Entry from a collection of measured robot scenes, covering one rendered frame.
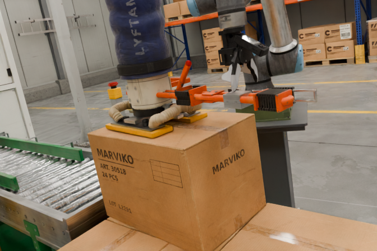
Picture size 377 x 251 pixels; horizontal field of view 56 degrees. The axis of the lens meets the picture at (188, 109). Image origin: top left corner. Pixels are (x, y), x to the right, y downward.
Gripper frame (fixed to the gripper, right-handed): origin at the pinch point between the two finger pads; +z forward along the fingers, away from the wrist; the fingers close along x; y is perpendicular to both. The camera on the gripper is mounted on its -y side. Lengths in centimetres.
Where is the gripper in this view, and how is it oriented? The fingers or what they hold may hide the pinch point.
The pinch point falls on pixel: (247, 87)
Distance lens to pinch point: 119.3
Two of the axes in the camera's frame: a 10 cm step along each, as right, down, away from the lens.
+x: -6.4, 2.7, -7.2
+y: -7.5, -0.2, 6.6
